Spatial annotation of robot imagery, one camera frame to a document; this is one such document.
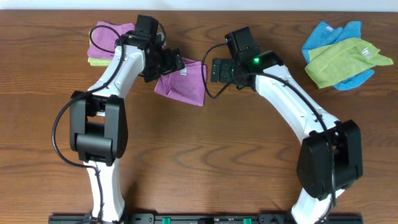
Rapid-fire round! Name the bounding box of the purple cloth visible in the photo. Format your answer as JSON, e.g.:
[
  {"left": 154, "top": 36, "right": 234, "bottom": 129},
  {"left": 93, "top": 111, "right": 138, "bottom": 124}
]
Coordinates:
[
  {"left": 154, "top": 58, "right": 205, "bottom": 106},
  {"left": 87, "top": 21, "right": 135, "bottom": 60}
]

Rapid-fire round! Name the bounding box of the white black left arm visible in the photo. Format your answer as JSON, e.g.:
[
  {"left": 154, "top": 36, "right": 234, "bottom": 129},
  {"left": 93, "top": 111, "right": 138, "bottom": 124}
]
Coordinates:
[{"left": 69, "top": 33, "right": 183, "bottom": 223}]

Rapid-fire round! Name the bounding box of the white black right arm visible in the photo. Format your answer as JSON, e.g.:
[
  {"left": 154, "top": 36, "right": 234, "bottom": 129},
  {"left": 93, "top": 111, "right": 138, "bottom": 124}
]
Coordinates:
[{"left": 211, "top": 51, "right": 363, "bottom": 223}]

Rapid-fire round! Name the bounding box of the folded purple cloth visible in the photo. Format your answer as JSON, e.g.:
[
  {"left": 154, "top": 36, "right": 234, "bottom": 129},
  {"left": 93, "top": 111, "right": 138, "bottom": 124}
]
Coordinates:
[{"left": 87, "top": 21, "right": 135, "bottom": 60}]

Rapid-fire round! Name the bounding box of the folded green cloth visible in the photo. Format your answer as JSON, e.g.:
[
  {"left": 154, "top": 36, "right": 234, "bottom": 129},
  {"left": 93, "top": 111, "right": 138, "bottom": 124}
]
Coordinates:
[{"left": 87, "top": 27, "right": 115, "bottom": 66}]

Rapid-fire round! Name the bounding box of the blue cloth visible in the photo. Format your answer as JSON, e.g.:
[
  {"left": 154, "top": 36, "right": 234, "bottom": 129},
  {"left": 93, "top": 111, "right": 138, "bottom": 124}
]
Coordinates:
[{"left": 302, "top": 21, "right": 374, "bottom": 91}]

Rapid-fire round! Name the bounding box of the black left cable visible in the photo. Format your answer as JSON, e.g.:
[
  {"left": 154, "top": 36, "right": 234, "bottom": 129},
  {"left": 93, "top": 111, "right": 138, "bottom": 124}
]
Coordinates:
[{"left": 51, "top": 24, "right": 125, "bottom": 223}]

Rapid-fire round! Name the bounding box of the black cable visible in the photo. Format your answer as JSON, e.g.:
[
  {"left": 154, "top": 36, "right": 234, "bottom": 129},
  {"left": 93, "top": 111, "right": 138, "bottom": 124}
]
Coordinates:
[
  {"left": 200, "top": 42, "right": 338, "bottom": 208},
  {"left": 51, "top": 24, "right": 125, "bottom": 223}
]

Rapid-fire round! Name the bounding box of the black right cable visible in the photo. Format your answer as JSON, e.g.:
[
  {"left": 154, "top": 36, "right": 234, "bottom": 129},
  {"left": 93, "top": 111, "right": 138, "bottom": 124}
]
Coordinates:
[{"left": 200, "top": 42, "right": 338, "bottom": 208}]

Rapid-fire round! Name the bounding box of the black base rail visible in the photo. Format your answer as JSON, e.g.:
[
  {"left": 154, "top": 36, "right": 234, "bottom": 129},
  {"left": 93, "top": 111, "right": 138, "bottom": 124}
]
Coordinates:
[{"left": 48, "top": 213, "right": 363, "bottom": 224}]

